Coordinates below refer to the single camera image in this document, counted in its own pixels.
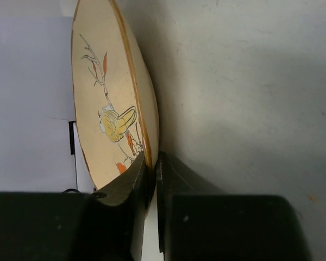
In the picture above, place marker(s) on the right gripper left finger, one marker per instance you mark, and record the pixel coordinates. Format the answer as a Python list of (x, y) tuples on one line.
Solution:
[(105, 225)]

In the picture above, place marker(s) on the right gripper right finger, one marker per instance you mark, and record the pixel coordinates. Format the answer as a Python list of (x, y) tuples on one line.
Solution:
[(198, 221)]

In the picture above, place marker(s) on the cream bird-painted round plate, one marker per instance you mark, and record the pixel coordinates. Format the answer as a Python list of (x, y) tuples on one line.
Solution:
[(114, 99)]

